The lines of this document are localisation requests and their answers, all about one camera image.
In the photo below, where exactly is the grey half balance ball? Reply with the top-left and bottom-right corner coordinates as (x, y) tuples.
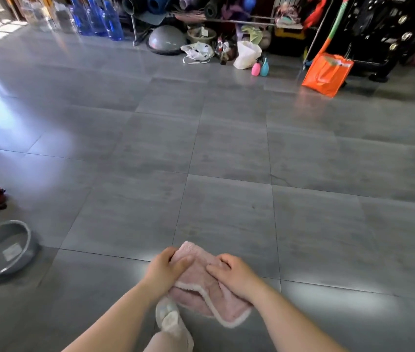
(146, 25), (188, 56)

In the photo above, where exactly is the yellow box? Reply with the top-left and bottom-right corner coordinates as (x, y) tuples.
(274, 27), (305, 41)

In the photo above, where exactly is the grey plastic basin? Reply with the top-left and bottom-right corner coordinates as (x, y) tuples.
(0, 220), (39, 281)

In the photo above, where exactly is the pink fluffy cloth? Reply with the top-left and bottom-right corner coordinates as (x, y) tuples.
(167, 241), (253, 329)

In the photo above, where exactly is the orange shopping bag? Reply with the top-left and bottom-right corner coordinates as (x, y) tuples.
(301, 53), (354, 98)

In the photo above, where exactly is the person's white slipper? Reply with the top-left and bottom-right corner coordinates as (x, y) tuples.
(155, 297), (195, 352)

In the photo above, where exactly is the plain white plastic bag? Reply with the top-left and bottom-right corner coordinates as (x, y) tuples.
(233, 41), (262, 70)

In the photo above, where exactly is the white printed plastic bag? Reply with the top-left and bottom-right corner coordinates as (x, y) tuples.
(180, 42), (215, 65)

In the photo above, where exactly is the person's right forearm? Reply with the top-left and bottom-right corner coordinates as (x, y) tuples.
(254, 284), (349, 352)

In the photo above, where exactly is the person's right hand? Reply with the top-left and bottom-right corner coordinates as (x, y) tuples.
(206, 253), (266, 303)

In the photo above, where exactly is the person's leg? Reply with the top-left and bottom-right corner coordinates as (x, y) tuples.
(142, 331), (187, 352)

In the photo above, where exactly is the green orange pole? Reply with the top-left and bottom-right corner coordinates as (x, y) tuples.
(303, 0), (351, 66)

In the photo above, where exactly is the blue water bottle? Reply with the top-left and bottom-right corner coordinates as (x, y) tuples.
(102, 0), (124, 41)
(69, 0), (93, 36)
(86, 0), (107, 37)

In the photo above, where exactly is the beige round pot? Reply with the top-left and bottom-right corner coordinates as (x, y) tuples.
(188, 27), (217, 45)

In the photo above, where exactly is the person's left hand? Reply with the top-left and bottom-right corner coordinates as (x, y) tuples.
(144, 247), (195, 294)

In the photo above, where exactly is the clear water jug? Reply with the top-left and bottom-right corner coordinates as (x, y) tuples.
(21, 0), (50, 30)
(51, 1), (77, 33)

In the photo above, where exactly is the blue rolled yoga mat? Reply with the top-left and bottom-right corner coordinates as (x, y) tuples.
(147, 0), (176, 15)

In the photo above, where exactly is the person's left forearm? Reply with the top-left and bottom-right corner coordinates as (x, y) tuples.
(62, 281), (161, 352)

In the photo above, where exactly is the dark rolled yoga mat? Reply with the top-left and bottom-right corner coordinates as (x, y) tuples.
(122, 0), (149, 16)

